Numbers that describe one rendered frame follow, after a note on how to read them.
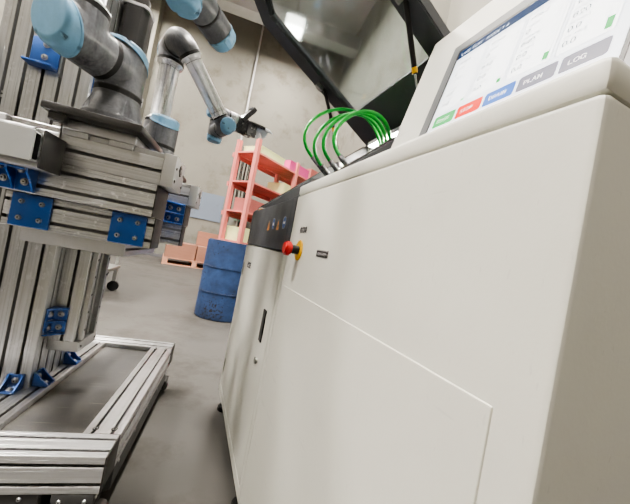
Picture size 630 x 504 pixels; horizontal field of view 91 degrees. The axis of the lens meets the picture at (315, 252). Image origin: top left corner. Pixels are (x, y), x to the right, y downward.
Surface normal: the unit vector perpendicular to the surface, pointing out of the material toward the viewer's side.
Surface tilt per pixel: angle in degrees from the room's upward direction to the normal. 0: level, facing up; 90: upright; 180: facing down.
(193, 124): 90
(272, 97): 90
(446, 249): 90
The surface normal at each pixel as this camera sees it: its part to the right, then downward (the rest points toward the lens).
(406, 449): -0.91, -0.18
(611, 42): -0.84, -0.41
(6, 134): 0.25, 0.04
